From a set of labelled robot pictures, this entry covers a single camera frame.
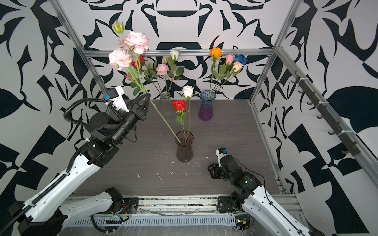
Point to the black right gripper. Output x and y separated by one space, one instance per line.
214 172

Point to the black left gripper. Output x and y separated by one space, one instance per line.
137 110

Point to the clear glass vase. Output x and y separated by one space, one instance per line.
166 103

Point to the red rose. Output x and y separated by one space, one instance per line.
181 109

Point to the pink peony flower stem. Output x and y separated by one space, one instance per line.
161 70

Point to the red rose stem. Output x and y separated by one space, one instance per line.
147 73

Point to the smoky pink glass vase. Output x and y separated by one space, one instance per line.
184 152

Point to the small white rose stem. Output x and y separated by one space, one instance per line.
188 93

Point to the purple blue glass vase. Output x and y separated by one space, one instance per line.
206 109

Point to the small pink carnation stem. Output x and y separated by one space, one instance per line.
131 46

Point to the orange rose stem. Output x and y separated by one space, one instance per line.
215 53

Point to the peach rose stem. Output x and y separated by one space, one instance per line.
234 70

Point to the blue rose stem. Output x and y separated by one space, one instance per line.
242 59

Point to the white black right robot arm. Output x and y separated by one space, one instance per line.
252 198

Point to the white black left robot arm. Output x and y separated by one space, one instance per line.
46 214

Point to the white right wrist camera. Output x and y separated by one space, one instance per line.
220 153

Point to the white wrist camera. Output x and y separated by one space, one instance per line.
220 153
115 96

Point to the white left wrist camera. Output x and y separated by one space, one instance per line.
115 96

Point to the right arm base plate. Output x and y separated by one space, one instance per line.
232 204

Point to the white slotted cable duct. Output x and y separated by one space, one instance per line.
173 220

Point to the aluminium front rail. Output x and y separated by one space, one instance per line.
179 205

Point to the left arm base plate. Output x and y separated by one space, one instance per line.
129 205

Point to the black wall hook rack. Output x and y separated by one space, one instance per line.
328 114

